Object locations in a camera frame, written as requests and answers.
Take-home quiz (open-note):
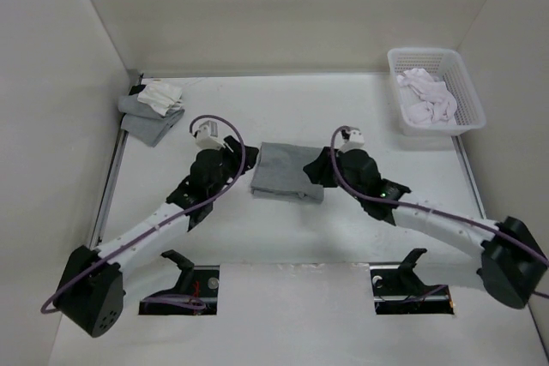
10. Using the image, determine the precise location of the grey tank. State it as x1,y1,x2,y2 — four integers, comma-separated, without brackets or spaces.
250,142,324,204
118,95,184,147

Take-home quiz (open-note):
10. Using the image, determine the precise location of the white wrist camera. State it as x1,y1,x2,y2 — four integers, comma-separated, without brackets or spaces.
192,120,223,150
339,128,365,153

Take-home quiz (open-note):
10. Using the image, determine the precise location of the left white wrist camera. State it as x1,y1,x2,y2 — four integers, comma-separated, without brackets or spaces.
192,120,223,150

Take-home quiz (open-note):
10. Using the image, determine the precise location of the white tank top in basket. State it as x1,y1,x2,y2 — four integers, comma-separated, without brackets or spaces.
397,68,457,125

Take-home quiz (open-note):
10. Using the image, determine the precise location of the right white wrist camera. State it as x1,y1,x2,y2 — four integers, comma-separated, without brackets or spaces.
339,128,365,153

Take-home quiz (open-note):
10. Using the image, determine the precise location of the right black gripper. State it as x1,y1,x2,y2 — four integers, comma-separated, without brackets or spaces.
304,147,365,202

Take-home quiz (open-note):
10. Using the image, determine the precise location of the folded grey tank top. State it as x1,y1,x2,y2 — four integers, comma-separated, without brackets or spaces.
118,95,184,147

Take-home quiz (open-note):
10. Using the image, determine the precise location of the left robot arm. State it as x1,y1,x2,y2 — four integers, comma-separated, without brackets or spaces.
51,136,259,338

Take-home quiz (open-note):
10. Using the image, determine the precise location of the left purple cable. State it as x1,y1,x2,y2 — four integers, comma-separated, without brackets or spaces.
40,114,246,315

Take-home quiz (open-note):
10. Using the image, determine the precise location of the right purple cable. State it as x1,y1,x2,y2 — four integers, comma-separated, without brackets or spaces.
329,125,549,298

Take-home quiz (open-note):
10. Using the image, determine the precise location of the purple cable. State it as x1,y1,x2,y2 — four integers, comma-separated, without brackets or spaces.
329,125,549,298
40,114,246,315

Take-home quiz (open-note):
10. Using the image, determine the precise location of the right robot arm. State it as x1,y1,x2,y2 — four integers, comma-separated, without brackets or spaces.
303,147,548,309

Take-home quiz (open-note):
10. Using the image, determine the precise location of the white plastic basket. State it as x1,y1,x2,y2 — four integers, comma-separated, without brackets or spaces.
387,47,486,136

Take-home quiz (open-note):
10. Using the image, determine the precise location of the folded white tank top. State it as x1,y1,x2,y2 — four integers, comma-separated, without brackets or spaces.
137,82,183,117

